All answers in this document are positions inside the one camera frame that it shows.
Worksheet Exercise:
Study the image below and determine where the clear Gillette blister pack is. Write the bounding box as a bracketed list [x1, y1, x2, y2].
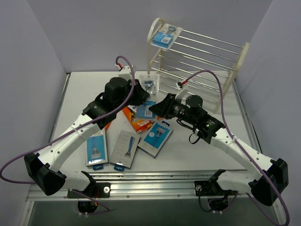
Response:
[151, 24, 183, 49]
[135, 72, 160, 121]

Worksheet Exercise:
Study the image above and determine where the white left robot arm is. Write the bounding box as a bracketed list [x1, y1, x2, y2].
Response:
[24, 77, 150, 197]

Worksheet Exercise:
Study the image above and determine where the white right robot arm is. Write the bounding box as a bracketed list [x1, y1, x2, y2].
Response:
[149, 94, 288, 206]

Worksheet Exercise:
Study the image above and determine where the cream metal-rod shelf rack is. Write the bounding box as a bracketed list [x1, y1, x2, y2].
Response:
[147, 17, 250, 113]

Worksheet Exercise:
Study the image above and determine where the orange Gillette Fusion5 box middle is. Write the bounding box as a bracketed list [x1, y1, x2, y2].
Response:
[122, 107, 155, 134]

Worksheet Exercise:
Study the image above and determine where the blue Harry's razor box right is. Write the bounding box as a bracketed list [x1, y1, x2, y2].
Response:
[137, 120, 173, 159]

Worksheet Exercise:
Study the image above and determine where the grey Harry's box blue razor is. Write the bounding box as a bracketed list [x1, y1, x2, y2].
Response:
[109, 130, 141, 172]

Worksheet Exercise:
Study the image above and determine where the blue Harry's razor box left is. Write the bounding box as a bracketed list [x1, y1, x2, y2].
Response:
[85, 130, 109, 170]

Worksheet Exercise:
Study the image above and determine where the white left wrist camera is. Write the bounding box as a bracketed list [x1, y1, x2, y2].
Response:
[113, 63, 133, 83]

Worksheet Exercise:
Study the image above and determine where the aluminium mounting rail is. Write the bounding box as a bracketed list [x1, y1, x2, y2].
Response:
[25, 169, 282, 203]

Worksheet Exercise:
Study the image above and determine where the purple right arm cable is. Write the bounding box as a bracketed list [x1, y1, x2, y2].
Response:
[181, 70, 291, 226]

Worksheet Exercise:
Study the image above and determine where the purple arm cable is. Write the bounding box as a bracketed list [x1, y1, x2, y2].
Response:
[181, 70, 291, 226]
[0, 56, 137, 215]

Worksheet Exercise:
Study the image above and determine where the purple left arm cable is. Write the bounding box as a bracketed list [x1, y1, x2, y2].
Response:
[0, 56, 137, 215]

